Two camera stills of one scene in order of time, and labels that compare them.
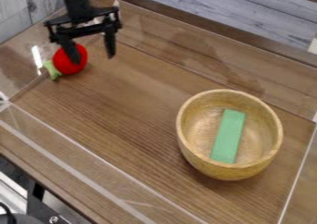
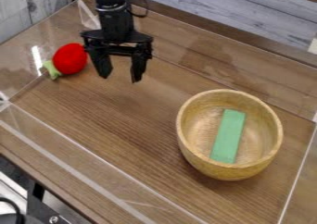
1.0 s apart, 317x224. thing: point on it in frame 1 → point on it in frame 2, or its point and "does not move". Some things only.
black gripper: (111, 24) → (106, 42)
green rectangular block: (225, 145) does not move
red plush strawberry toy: (62, 64) does not move
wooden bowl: (229, 132) does not move
